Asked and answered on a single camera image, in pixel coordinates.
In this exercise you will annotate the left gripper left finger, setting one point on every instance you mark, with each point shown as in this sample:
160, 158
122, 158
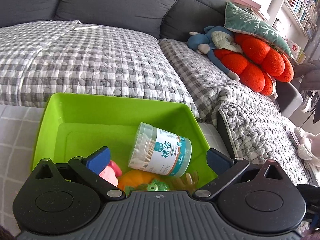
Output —
89, 168

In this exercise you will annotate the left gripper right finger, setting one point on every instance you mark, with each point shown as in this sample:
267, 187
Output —
228, 171

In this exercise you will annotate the tan toy octopus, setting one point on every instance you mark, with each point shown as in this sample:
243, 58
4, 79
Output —
187, 182

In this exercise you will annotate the green plastic cookie box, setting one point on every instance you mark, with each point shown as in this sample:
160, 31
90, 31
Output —
76, 125

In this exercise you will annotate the grey patterned quilt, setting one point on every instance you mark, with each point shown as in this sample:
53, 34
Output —
257, 136

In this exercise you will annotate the orange toy carrot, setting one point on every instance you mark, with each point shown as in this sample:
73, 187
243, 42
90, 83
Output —
137, 180

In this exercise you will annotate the cotton swab jar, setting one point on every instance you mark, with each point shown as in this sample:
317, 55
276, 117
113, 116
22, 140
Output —
161, 152

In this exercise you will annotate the light grey grid blanket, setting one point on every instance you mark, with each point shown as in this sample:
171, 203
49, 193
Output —
19, 129

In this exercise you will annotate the red flower cushion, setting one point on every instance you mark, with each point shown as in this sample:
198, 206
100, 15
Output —
258, 66

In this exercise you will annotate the grey checkered quilt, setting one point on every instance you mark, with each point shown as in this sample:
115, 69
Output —
41, 58

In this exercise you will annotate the grey chair with jacket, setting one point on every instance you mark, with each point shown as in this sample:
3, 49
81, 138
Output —
309, 86

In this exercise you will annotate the blue plush monkey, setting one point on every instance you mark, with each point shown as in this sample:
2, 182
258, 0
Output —
212, 39

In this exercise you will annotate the green snowflake pillow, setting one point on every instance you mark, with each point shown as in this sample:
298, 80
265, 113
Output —
240, 21

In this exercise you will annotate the pink box on sofa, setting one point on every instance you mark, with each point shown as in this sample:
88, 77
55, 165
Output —
254, 7

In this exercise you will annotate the dark grey sofa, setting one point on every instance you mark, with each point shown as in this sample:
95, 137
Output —
171, 19

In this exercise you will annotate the white bookshelf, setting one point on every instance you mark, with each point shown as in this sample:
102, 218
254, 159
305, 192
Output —
297, 21

